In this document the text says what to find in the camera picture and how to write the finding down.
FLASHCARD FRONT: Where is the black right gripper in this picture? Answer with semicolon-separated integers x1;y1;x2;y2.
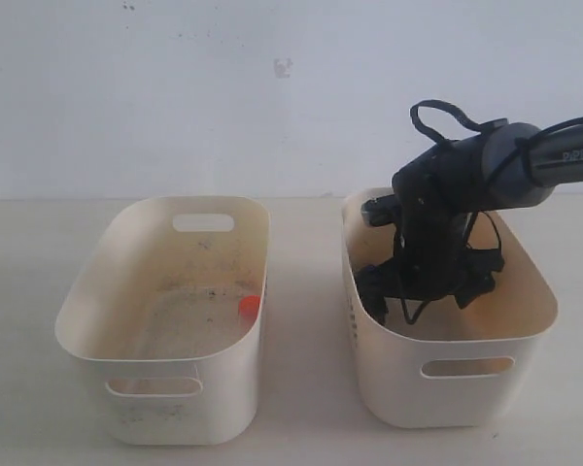
357;207;505;325

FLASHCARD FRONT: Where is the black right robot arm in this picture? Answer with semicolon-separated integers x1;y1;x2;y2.
354;117;583;325

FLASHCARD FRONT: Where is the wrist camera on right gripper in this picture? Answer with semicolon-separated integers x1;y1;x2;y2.
360;194;401;228

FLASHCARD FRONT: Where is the cream plastic bin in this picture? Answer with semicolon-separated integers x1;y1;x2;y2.
341;187;559;429
54;195;270;446

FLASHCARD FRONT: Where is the black braided cable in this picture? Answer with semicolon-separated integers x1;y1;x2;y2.
408;99;511;142

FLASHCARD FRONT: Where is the clear bottle orange cap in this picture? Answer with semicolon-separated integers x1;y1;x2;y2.
237;295;261;334

